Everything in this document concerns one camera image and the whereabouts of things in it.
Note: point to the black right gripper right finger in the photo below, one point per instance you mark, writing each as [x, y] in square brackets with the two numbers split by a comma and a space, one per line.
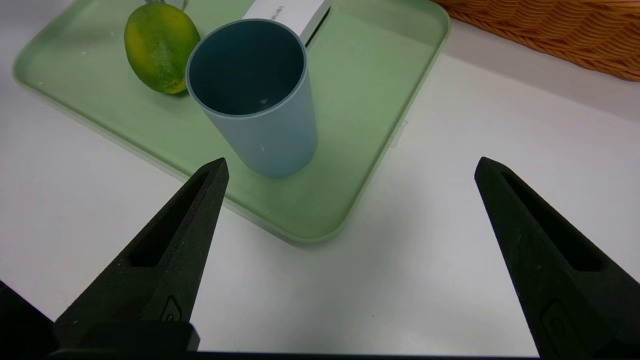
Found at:
[560, 270]

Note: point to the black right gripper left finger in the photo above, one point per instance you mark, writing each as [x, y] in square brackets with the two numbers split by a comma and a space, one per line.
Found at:
[160, 260]

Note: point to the blue-grey plastic cup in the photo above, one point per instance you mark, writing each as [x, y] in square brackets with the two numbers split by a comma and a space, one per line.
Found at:
[270, 140]

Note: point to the green lime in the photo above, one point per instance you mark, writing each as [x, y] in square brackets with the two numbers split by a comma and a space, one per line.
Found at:
[160, 47]

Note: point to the white whiteboard eraser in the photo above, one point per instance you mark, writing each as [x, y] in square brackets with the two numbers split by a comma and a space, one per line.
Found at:
[295, 12]

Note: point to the orange wicker basket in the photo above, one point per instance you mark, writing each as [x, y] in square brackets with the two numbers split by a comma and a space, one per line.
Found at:
[560, 30]

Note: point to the light green plastic tray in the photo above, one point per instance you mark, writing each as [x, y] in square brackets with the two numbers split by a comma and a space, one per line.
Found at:
[360, 100]

